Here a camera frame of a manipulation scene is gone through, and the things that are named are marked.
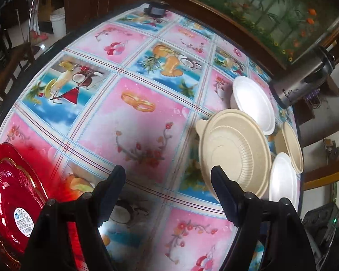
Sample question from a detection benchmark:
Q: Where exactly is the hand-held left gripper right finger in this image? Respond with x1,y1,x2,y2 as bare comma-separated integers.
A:
210,166,313,271

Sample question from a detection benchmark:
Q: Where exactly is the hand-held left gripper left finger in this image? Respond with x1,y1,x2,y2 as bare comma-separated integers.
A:
23,165,126,271

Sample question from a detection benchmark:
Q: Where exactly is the large beige ribbed plate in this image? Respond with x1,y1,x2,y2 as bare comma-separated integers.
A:
195,109,272,199

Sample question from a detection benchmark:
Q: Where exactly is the white foam plate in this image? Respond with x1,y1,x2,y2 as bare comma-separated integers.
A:
230,76,276,136
268,152,298,204

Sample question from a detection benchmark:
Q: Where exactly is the red scalloped plate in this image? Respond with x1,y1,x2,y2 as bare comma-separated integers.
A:
0,142,80,271

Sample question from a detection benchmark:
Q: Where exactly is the printed fruit tablecloth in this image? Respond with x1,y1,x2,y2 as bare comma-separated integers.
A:
0,3,300,271

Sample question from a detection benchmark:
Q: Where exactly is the beige bowl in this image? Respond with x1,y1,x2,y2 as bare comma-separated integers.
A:
274,121,304,175

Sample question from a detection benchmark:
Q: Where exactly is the stainless steel kettle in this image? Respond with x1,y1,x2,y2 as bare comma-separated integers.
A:
268,45,336,109

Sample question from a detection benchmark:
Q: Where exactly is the wooden side shelf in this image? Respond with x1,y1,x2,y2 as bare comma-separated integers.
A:
295,73,339,125

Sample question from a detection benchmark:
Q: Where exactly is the black framed table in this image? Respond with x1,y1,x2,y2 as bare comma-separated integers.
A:
0,30,303,271

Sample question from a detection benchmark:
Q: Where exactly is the dark wooden chair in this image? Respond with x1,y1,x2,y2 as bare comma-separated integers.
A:
0,28,41,113

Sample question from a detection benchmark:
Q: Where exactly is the white plastic bucket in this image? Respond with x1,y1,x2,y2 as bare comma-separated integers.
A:
49,13,67,38

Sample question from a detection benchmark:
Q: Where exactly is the small black jar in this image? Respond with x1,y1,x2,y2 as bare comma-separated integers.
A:
144,1,170,17

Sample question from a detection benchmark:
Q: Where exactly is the glass aquarium with plants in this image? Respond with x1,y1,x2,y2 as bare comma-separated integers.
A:
121,0,339,65

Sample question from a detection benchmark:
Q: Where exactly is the metal handled mop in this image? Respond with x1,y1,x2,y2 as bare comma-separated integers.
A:
28,0,48,44

